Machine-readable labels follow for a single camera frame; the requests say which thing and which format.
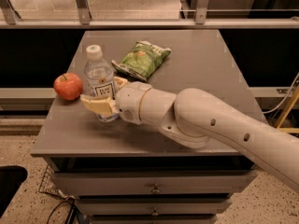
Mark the grey drawer cabinet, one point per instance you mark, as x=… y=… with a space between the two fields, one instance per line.
x=110 y=168

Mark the drawer metal knob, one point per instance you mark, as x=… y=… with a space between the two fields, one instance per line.
x=154 y=212
x=155 y=189

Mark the wire mesh basket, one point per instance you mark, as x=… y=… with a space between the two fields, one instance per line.
x=47 y=186

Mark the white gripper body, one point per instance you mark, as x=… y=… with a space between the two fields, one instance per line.
x=129 y=101

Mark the top drawer metal knob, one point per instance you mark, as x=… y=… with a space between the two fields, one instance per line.
x=155 y=189

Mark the green chip bag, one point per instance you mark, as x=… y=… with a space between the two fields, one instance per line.
x=142 y=60

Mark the clear plastic water bottle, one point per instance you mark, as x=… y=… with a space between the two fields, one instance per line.
x=99 y=74

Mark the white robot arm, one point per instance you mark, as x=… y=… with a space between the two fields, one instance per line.
x=191 y=115

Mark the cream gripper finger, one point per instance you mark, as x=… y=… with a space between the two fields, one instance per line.
x=119 y=82
x=104 y=107

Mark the black chair seat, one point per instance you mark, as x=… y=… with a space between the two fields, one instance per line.
x=11 y=177

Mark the red apple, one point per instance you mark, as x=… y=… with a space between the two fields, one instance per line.
x=68 y=86

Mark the yellow wooden stand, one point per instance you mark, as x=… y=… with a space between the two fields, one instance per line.
x=285 y=112

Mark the metal railing frame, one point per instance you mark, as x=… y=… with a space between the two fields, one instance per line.
x=111 y=14

